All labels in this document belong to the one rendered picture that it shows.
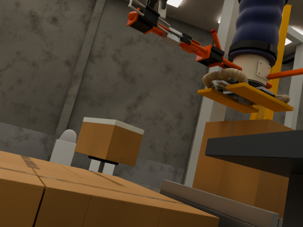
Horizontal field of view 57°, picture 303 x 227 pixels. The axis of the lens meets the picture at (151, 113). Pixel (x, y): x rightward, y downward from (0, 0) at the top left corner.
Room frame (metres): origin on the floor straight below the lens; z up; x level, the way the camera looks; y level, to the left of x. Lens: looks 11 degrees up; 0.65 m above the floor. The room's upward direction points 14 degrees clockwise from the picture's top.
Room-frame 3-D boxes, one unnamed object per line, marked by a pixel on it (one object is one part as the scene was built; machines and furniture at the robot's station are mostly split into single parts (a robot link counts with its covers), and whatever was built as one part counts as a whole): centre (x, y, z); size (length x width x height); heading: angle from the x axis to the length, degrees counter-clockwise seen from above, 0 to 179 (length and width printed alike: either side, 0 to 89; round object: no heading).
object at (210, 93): (1.36, -0.36, 1.08); 0.34 x 0.10 x 0.05; 119
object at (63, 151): (8.69, 2.30, 0.58); 0.65 x 0.54 x 1.17; 99
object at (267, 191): (1.38, -0.64, 0.75); 0.60 x 0.40 x 0.40; 115
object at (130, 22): (1.00, 0.12, 1.18); 0.08 x 0.07 x 0.05; 119
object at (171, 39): (1.05, 0.00, 1.17); 0.07 x 0.07 x 0.04; 29
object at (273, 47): (1.28, -0.41, 1.30); 0.23 x 0.23 x 0.04
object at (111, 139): (3.11, 0.38, 0.82); 0.60 x 0.40 x 0.40; 43
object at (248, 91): (1.20, -0.46, 1.08); 0.34 x 0.10 x 0.05; 119
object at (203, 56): (1.16, -0.19, 1.18); 0.10 x 0.08 x 0.06; 29
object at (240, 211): (1.23, -0.31, 0.58); 0.70 x 0.03 x 0.06; 26
